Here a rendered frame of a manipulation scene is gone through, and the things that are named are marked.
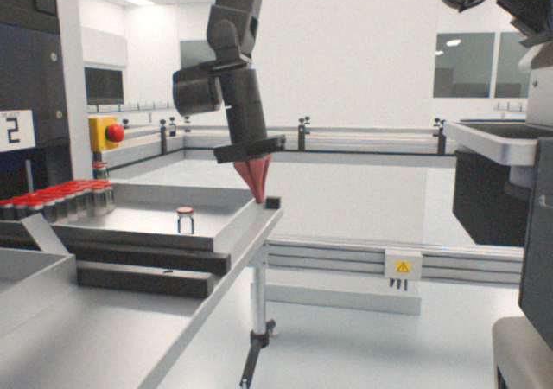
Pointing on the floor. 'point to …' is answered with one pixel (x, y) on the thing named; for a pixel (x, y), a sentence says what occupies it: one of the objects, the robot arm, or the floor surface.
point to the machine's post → (59, 157)
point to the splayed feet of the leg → (256, 352)
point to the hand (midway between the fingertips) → (259, 198)
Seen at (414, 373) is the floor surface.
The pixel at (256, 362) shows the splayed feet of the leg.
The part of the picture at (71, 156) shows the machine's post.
